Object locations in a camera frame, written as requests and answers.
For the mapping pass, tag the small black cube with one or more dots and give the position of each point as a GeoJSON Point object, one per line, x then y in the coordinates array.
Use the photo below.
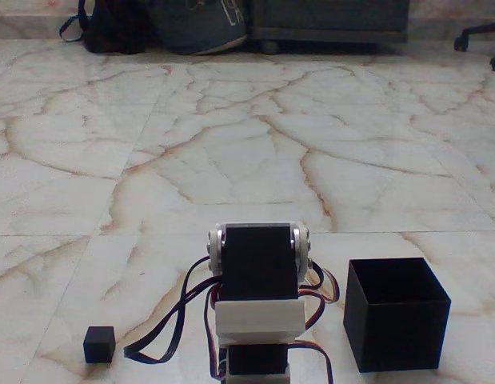
{"type": "Point", "coordinates": [98, 345]}

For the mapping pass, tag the black box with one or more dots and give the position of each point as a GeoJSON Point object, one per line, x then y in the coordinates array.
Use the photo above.
{"type": "Point", "coordinates": [395, 336]}

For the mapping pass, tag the dark cabinet on wheels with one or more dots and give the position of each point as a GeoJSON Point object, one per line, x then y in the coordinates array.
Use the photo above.
{"type": "Point", "coordinates": [331, 20]}

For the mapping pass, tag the black office chair base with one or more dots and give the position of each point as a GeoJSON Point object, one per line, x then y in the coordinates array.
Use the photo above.
{"type": "Point", "coordinates": [477, 31]}

